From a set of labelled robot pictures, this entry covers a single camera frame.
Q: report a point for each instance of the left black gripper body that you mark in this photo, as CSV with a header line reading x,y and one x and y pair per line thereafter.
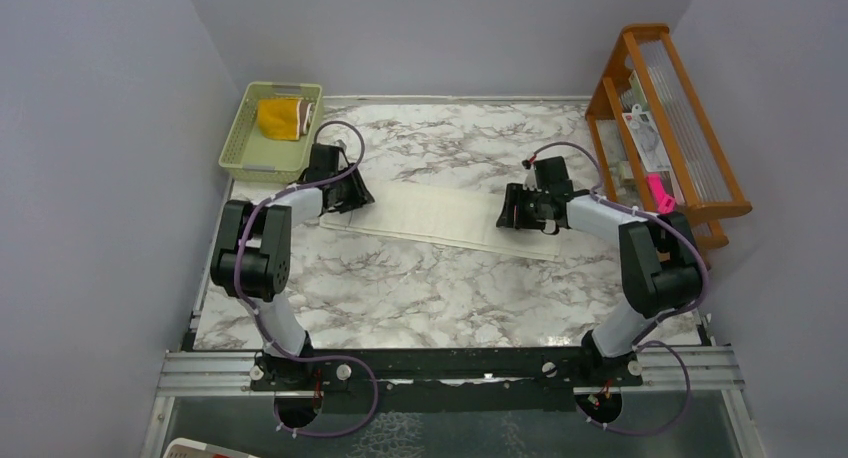
x,y
344,193

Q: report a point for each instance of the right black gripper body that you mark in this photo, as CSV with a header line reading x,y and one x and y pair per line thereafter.
x,y
534,214

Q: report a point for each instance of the cream white towel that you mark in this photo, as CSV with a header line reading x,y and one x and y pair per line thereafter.
x,y
443,216

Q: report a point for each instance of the brown yellow bear towel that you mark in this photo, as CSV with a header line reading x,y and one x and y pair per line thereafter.
x,y
284,119

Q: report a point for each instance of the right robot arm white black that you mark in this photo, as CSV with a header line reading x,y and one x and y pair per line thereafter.
x,y
661,270

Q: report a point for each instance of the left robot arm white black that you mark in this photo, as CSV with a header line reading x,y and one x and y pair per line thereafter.
x,y
251,257

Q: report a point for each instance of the green plastic basket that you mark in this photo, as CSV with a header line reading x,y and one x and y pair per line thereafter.
x,y
248,156

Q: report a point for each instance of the pink plastic item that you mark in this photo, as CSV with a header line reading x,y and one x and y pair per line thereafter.
x,y
665,201

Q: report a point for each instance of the white packaged item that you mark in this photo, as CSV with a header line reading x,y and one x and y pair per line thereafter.
x,y
647,140

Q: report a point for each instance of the orange wooden rack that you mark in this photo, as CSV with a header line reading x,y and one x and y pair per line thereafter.
x,y
645,68

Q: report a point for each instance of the red white box corner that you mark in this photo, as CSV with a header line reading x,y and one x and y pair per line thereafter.
x,y
187,448

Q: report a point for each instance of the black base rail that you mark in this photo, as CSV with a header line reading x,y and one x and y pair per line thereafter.
x,y
424,380

